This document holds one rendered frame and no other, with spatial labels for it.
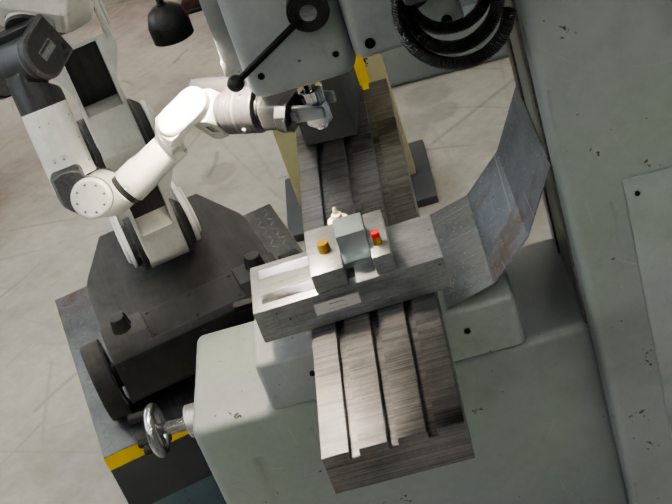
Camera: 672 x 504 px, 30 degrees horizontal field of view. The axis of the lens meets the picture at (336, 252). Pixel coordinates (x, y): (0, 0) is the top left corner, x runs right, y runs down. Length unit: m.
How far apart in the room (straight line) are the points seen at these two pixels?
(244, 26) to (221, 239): 1.28
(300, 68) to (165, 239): 1.09
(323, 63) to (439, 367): 0.54
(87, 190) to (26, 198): 2.90
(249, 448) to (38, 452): 1.45
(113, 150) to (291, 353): 0.77
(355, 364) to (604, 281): 0.47
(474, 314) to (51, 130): 0.85
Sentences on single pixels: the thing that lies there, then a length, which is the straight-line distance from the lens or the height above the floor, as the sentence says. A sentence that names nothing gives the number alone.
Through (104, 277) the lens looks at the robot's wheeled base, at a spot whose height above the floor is 0.57.
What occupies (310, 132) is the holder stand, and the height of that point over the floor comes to 0.95.
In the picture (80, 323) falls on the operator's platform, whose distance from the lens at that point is 3.53.
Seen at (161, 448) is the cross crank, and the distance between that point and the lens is 2.64.
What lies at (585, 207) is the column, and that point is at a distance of 2.16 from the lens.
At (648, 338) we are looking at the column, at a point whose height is 0.70.
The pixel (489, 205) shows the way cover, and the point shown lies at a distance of 2.45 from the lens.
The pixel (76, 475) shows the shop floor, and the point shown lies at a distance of 3.70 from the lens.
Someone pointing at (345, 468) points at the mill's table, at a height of 0.88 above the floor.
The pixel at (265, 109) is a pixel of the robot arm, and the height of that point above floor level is 1.25.
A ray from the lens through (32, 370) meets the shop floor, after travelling 4.21.
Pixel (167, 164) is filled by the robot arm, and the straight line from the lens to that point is 2.37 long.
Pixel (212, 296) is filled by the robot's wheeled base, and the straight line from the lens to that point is 3.04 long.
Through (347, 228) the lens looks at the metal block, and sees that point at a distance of 2.21.
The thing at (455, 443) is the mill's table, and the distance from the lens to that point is 1.99.
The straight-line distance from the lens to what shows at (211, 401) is 2.52.
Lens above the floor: 2.22
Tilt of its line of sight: 33 degrees down
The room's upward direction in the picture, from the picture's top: 20 degrees counter-clockwise
